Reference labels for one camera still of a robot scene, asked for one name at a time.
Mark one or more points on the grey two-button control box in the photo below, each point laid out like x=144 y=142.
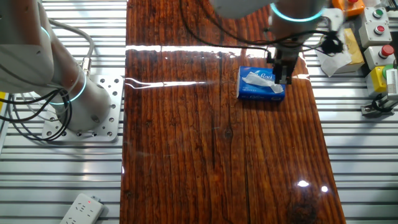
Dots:
x=371 y=34

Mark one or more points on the yellow box with green button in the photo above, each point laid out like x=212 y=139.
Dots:
x=376 y=81

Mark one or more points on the white power strip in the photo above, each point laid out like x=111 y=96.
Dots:
x=82 y=211

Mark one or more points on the white paper napkin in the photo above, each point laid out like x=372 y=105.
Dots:
x=258 y=80

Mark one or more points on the blue tissue pack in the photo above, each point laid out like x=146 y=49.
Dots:
x=248 y=93

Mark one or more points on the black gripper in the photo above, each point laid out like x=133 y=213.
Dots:
x=286 y=57

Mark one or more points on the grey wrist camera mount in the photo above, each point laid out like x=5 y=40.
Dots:
x=334 y=18

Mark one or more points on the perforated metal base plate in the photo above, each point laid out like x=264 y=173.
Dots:
x=115 y=93

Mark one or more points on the orange box with red button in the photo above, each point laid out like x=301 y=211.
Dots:
x=353 y=7

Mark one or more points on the brown wooden board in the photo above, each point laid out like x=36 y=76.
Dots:
x=186 y=140

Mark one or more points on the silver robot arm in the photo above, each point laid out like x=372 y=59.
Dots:
x=28 y=62

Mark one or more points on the large creased white tissue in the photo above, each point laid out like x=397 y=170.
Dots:
x=332 y=63

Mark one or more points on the aluminium camera bracket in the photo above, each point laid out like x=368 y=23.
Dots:
x=368 y=109

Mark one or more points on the grey box red mushroom button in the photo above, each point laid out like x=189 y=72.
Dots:
x=374 y=59

